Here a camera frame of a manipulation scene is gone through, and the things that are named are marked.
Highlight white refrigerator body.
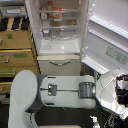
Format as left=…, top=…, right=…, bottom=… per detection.
left=24, top=0, right=90, bottom=78

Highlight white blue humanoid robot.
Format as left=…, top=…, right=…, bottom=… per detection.
left=96, top=72, right=128, bottom=120

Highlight wooden drawer cabinet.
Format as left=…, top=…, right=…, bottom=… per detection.
left=0, top=17, right=39, bottom=94

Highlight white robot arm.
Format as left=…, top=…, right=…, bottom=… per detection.
left=8, top=70, right=96, bottom=128

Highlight food items on fridge shelves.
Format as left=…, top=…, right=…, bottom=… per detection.
left=39, top=0, right=78, bottom=22

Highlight grey box on cabinet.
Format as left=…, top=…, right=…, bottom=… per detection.
left=0, top=6, right=27, bottom=17

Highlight white fridge door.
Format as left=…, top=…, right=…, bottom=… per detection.
left=81, top=0, right=128, bottom=74

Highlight middle fridge drawer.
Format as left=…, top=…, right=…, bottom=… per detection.
left=37, top=55, right=81, bottom=76

